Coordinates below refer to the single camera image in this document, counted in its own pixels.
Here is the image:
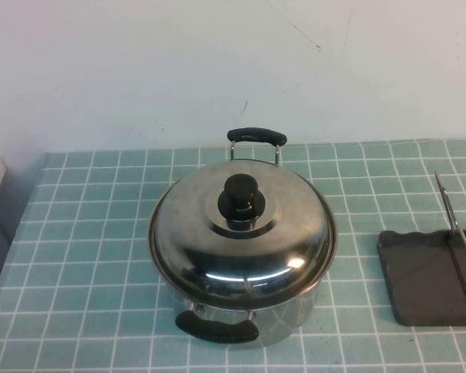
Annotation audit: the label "stainless steel pot lid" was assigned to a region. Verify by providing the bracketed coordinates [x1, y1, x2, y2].
[148, 158, 337, 309]

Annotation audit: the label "stainless steel pot, black handles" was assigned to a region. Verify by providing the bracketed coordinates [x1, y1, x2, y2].
[147, 127, 339, 349]

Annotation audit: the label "black lid rack with wire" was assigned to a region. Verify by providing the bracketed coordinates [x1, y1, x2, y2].
[377, 171, 466, 328]

